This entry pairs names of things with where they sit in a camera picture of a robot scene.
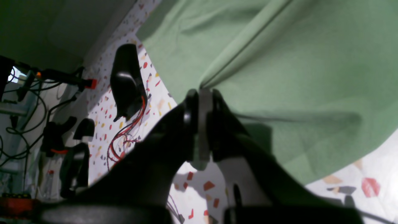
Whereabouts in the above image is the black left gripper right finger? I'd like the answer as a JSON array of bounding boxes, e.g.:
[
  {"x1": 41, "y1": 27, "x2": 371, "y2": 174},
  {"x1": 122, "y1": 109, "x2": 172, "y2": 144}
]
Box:
[{"x1": 207, "y1": 90, "x2": 329, "y2": 207}]

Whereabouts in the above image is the light green T-shirt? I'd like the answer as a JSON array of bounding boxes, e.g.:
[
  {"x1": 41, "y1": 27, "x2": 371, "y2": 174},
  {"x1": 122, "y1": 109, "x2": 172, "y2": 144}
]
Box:
[{"x1": 136, "y1": 0, "x2": 398, "y2": 184}]

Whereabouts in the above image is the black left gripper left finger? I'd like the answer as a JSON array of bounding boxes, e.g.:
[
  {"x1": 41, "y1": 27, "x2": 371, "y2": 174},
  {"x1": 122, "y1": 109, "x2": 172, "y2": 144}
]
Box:
[{"x1": 74, "y1": 90, "x2": 198, "y2": 206}]

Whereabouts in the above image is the black curved shell right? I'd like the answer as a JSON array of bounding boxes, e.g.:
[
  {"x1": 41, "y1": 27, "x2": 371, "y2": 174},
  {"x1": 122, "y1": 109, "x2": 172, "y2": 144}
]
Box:
[{"x1": 110, "y1": 44, "x2": 148, "y2": 122}]

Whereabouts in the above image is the red clamp tool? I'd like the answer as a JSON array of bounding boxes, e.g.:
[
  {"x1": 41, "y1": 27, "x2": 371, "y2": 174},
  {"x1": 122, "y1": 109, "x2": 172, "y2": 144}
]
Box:
[{"x1": 16, "y1": 62, "x2": 98, "y2": 89}]

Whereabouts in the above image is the red and black wire bundle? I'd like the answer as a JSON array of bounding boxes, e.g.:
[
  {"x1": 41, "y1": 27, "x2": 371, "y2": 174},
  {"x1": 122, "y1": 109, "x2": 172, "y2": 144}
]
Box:
[{"x1": 106, "y1": 96, "x2": 148, "y2": 171}]

